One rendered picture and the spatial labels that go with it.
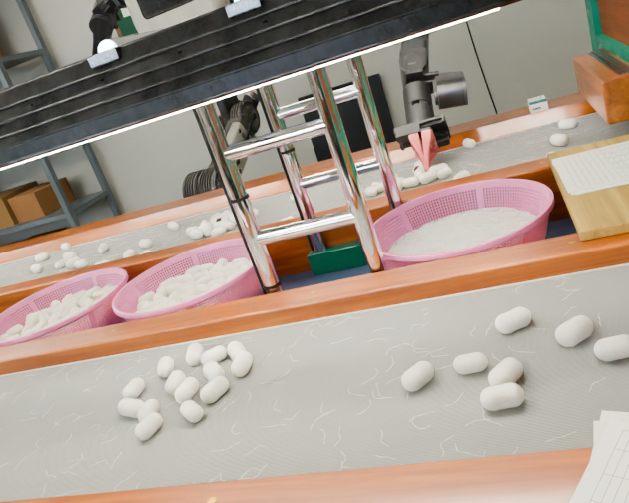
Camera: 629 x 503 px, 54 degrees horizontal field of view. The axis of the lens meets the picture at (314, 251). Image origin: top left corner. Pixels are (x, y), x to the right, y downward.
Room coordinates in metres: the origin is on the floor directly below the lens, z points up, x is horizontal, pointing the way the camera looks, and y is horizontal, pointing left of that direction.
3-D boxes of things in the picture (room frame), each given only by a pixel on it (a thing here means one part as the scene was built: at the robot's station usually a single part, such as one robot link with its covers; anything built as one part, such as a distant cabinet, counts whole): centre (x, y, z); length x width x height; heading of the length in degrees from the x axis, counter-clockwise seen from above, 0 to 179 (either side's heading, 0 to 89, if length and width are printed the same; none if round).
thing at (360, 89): (1.07, -0.11, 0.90); 0.20 x 0.19 x 0.45; 70
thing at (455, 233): (0.82, -0.21, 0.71); 0.22 x 0.22 x 0.06
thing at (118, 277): (1.07, 0.47, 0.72); 0.27 x 0.27 x 0.10
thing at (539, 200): (0.82, -0.21, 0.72); 0.27 x 0.27 x 0.10
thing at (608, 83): (1.05, -0.58, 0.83); 0.30 x 0.06 x 0.07; 160
